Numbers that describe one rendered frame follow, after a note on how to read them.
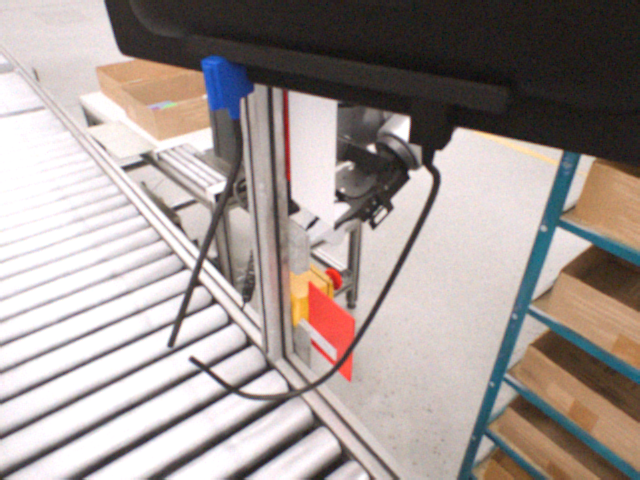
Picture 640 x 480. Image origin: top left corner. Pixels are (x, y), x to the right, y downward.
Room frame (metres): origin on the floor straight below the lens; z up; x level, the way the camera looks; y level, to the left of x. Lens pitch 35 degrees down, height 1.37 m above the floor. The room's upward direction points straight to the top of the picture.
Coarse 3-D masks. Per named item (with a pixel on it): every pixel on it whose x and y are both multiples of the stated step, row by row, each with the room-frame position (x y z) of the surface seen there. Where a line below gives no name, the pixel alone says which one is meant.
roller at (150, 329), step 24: (144, 312) 0.64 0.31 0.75; (168, 312) 0.64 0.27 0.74; (192, 312) 0.66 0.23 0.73; (96, 336) 0.58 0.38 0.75; (120, 336) 0.59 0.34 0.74; (144, 336) 0.60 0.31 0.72; (48, 360) 0.53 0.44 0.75; (72, 360) 0.53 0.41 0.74; (96, 360) 0.55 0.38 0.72; (0, 384) 0.48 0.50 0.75; (24, 384) 0.49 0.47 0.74
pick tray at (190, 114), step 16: (160, 80) 1.70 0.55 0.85; (176, 80) 1.74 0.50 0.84; (192, 80) 1.78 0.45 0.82; (128, 96) 1.55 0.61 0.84; (144, 96) 1.66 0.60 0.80; (160, 96) 1.70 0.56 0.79; (176, 96) 1.73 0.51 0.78; (192, 96) 1.77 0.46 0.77; (128, 112) 1.58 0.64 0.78; (144, 112) 1.45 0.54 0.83; (160, 112) 1.41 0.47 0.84; (176, 112) 1.44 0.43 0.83; (192, 112) 1.47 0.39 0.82; (144, 128) 1.48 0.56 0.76; (160, 128) 1.40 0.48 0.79; (176, 128) 1.43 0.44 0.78; (192, 128) 1.47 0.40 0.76
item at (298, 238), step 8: (288, 224) 0.58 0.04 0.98; (296, 224) 0.58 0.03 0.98; (288, 232) 0.56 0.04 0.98; (296, 232) 0.56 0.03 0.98; (304, 232) 0.56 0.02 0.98; (288, 240) 0.55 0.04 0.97; (296, 240) 0.54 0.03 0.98; (304, 240) 0.55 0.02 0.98; (288, 248) 0.55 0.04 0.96; (296, 248) 0.54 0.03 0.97; (304, 248) 0.55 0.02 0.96; (296, 256) 0.54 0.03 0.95; (304, 256) 0.55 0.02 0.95; (296, 264) 0.54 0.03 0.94; (304, 264) 0.55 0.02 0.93; (296, 272) 0.54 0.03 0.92; (304, 272) 0.55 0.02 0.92
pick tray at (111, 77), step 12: (132, 60) 1.96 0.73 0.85; (96, 72) 1.86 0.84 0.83; (108, 72) 1.90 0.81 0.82; (120, 72) 1.93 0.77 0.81; (132, 72) 1.96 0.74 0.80; (144, 72) 1.99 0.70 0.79; (156, 72) 2.02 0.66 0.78; (168, 72) 2.05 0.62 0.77; (180, 72) 1.79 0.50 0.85; (192, 72) 1.82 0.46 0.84; (108, 84) 1.76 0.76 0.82; (120, 84) 1.66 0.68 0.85; (132, 84) 1.68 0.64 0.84; (108, 96) 1.79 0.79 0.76; (120, 96) 1.67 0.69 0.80
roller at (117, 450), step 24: (240, 360) 0.53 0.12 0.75; (264, 360) 0.54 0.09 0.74; (192, 384) 0.48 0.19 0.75; (216, 384) 0.48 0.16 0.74; (240, 384) 0.50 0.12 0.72; (144, 408) 0.43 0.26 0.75; (168, 408) 0.44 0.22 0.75; (192, 408) 0.45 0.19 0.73; (96, 432) 0.40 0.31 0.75; (120, 432) 0.40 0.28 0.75; (144, 432) 0.40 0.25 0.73; (48, 456) 0.36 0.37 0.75; (72, 456) 0.36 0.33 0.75; (96, 456) 0.37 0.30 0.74
